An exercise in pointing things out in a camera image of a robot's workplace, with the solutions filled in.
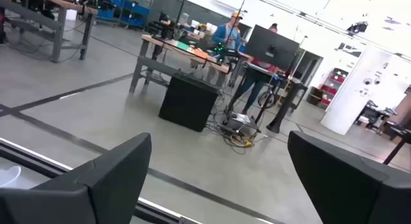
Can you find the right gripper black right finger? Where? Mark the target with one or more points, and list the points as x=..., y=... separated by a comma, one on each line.
x=346, y=185

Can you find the black aluminium table frame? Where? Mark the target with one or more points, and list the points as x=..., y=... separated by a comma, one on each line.
x=25, y=155

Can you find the grey table mat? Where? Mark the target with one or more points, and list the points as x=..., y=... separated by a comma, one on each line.
x=35, y=179

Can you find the black monitor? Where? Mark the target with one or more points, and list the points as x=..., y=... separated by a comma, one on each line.
x=271, y=46

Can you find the clear plastic bin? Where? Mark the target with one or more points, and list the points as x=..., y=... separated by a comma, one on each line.
x=8, y=177

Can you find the black cabinet box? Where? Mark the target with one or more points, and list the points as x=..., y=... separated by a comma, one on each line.
x=187, y=103

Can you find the black standing desk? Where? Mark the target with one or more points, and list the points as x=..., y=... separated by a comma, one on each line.
x=279, y=121

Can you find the grey wooden workbench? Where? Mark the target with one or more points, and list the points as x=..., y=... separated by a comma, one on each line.
x=57, y=28

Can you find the person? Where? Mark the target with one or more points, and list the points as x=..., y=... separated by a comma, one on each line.
x=224, y=33
x=253, y=86

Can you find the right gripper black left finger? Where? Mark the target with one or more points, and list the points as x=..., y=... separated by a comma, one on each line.
x=80, y=192

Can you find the white pillar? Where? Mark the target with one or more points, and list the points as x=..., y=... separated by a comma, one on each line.
x=353, y=99

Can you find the blue bin shelf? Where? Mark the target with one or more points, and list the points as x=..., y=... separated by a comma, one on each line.
x=135, y=12

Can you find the red bin shelf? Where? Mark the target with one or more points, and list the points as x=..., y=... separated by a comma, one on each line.
x=334, y=79

